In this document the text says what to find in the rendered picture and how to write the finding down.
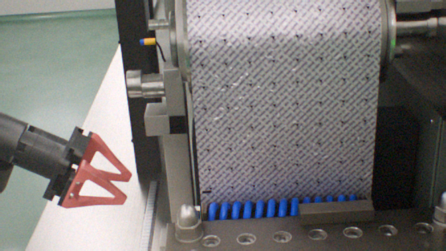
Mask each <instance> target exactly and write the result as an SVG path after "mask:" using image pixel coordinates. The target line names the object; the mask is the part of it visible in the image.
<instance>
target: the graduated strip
mask: <svg viewBox="0 0 446 251"><path fill-rule="evenodd" d="M160 186H161V181H150V182H149V187H148V191H147V199H146V203H145V211H144V216H143V223H142V227H141V235H140V239H139V247H138V251H152V246H153V237H154V231H155V221H156V216H157V206H158V201H159V191H160Z"/></svg>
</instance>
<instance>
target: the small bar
mask: <svg viewBox="0 0 446 251"><path fill-rule="evenodd" d="M298 217H299V222H300V225H312V224H334V223H347V222H369V220H374V207H373V206H372V203H371V202H370V200H362V201H339V202H327V203H304V204H298Z"/></svg>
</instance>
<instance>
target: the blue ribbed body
mask: <svg viewBox="0 0 446 251"><path fill-rule="evenodd" d="M357 200H358V199H357V196H356V195H351V196H350V201H357ZM334 201H335V200H334V197H333V196H328V197H327V202H334ZM339 201H346V197H345V196H344V195H340V196H338V202H339ZM304 203H311V199H310V198H309V197H305V198H304V199H303V204H304ZM315 203H323V198H322V197H315ZM298 204H300V201H299V199H298V198H294V199H293V200H292V203H291V206H289V204H288V202H287V199H281V200H280V204H279V207H278V206H277V202H276V200H275V199H271V200H269V204H268V207H266V206H265V203H264V201H263V200H258V201H257V204H256V208H255V207H254V203H253V202H252V201H246V204H245V208H244V209H243V207H242V204H241V202H240V201H236V202H234V204H233V208H232V207H231V205H230V203H229V202H224V203H222V207H221V210H220V207H219V206H218V203H211V204H210V207H209V210H208V211H207V221H211V220H234V219H247V218H269V217H281V216H298Z"/></svg>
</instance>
